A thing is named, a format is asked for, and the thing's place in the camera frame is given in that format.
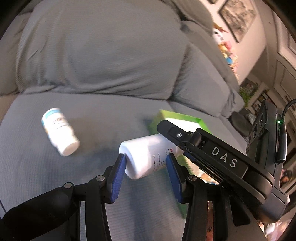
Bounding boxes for plain white pill bottle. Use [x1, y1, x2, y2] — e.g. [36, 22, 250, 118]
[119, 133, 184, 180]

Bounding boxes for green cardboard box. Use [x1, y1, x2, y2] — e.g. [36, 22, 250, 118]
[147, 109, 212, 219]

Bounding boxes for black round object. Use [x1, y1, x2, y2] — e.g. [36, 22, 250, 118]
[230, 112, 252, 137]

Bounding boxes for green potted plant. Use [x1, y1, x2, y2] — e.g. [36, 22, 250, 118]
[239, 78, 258, 107]

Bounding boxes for white bottle blue label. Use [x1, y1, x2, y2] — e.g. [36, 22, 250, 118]
[42, 108, 80, 157]

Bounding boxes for large grey back cushion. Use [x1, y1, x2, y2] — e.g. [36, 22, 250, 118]
[16, 1, 189, 99]

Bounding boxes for colourful plush toys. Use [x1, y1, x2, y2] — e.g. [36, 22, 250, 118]
[212, 23, 239, 81]

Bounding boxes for grey sofa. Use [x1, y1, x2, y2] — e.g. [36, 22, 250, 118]
[0, 0, 248, 241]

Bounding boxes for black tracker camera box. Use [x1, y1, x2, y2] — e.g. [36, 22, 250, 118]
[246, 100, 287, 189]

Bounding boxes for black cable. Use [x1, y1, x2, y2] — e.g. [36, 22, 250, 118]
[280, 98, 296, 126]

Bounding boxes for black framed wall picture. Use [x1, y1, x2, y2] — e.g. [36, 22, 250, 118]
[219, 0, 256, 43]

